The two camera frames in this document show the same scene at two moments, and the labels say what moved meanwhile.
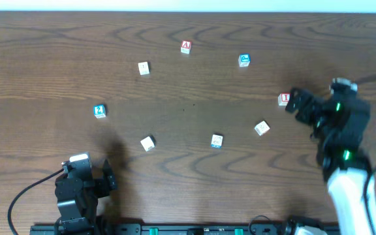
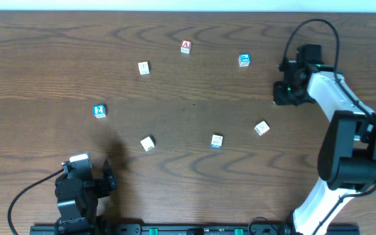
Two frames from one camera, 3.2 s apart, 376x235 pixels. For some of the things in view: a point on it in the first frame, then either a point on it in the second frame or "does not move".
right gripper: (310, 109) to (281, 94)
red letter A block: (185, 47) does not move
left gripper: (102, 182) does not move
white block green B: (148, 143) does not move
